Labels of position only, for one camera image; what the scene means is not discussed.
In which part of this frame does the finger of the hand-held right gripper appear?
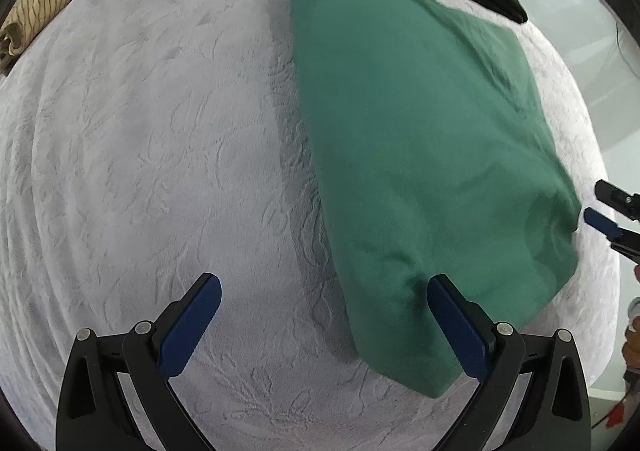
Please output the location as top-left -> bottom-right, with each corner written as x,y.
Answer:
583,207 -> 640,263
594,179 -> 640,220

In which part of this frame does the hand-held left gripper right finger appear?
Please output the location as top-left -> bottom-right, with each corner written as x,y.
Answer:
424,273 -> 591,451

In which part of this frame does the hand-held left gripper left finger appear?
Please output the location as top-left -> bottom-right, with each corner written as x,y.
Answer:
56,272 -> 223,451

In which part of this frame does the green button shirt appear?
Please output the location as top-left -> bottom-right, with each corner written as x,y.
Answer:
286,0 -> 583,400

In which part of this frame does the person's right hand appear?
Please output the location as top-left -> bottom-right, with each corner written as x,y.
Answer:
621,263 -> 640,372

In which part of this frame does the small red object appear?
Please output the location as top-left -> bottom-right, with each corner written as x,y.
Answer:
604,400 -> 627,429

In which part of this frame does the pale grey embossed blanket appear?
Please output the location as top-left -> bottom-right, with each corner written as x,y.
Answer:
0,0 -> 623,451

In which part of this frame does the thin dark cable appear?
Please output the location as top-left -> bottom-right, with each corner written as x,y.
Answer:
612,22 -> 640,82

